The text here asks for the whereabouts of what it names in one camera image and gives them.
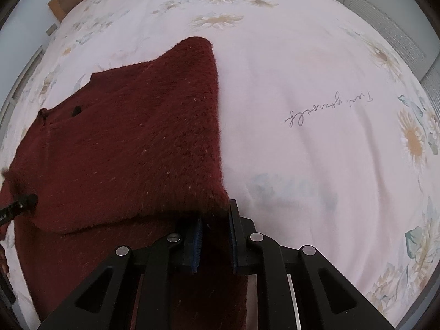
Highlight dark red knit sweater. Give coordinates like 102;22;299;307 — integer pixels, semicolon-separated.
1;37;228;321

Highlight white radiator cover panel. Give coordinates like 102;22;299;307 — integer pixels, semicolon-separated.
0;45;44;142

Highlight white wardrobe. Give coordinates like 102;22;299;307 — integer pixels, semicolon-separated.
336;0;439;111

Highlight left wall switch plate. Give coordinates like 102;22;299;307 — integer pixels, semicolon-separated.
46;24;57;36

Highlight floral white bed duvet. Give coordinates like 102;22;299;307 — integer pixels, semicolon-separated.
1;0;439;329

